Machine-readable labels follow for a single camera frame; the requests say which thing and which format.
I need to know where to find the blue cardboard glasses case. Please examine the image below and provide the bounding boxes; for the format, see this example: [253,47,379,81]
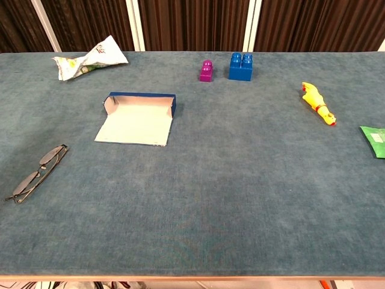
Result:
[94,92,177,148]

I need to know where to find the thin-framed eyeglasses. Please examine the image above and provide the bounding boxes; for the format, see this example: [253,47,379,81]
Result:
[4,144,69,204]

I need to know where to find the teal table cloth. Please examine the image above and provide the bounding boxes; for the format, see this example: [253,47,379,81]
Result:
[0,50,385,277]

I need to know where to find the purple toy brick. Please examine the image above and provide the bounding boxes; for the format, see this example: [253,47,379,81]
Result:
[199,59,214,82]

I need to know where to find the blue toy brick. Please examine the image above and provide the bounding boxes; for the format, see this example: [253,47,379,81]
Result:
[227,52,254,82]

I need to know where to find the dark brown pleated curtain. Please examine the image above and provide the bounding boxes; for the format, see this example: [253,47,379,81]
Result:
[0,0,54,54]
[254,0,385,52]
[40,0,135,52]
[137,0,250,52]

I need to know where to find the crumpled white snack bag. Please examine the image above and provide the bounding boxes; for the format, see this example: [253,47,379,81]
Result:
[51,34,129,81]

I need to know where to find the yellow rubber chicken toy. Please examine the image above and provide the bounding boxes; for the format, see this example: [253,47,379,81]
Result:
[300,81,337,126]

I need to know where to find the green foil packet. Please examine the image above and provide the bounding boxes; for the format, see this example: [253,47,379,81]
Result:
[359,125,385,160]

